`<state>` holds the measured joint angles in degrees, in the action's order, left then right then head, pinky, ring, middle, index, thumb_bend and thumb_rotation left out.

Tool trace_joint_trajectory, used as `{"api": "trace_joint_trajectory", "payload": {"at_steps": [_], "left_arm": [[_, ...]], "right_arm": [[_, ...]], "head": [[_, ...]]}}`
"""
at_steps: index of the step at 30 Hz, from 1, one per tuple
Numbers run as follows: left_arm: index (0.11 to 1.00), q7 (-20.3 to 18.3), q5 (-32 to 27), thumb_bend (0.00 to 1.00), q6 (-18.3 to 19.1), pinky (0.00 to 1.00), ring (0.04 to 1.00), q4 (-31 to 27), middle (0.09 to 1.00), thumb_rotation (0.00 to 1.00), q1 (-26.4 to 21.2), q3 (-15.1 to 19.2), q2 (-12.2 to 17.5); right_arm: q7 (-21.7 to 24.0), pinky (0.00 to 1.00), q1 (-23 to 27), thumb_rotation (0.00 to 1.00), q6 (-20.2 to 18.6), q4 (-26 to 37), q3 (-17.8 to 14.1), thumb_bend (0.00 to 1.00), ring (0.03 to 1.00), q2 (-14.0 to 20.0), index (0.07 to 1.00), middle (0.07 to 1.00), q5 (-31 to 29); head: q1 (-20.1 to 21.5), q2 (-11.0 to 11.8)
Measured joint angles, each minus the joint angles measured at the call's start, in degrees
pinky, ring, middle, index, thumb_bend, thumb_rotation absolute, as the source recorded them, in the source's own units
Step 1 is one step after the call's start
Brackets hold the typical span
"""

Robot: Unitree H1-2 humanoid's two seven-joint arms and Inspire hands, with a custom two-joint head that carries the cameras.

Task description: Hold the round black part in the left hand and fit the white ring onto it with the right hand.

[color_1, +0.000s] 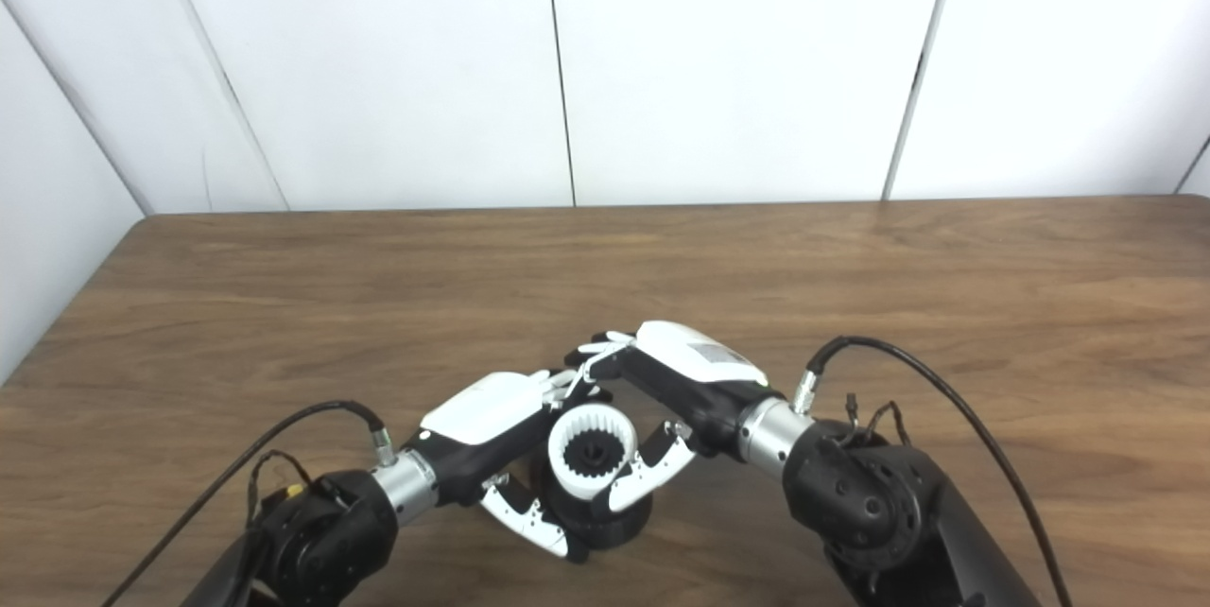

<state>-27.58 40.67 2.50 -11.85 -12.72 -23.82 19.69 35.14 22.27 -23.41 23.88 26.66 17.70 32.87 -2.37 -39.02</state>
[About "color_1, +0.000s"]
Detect thin black wire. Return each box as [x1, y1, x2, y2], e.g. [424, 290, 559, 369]
[839, 393, 910, 445]

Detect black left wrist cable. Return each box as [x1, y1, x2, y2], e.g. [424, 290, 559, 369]
[99, 400, 399, 607]

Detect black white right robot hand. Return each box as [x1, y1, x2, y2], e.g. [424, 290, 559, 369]
[565, 321, 786, 513]

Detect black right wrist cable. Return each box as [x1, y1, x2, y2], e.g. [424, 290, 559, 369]
[792, 335, 1075, 607]

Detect thin wire with yellow connector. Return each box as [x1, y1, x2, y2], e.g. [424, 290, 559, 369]
[244, 451, 315, 525]

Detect white toothed plastic ring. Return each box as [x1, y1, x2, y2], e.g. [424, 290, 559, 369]
[547, 402, 633, 501]

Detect round black plastic part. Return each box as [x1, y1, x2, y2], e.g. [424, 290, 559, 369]
[527, 427, 654, 551]

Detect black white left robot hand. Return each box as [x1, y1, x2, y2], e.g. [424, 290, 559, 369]
[406, 369, 615, 561]

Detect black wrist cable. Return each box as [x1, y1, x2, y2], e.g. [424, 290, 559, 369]
[792, 335, 1075, 607]
[99, 400, 399, 607]

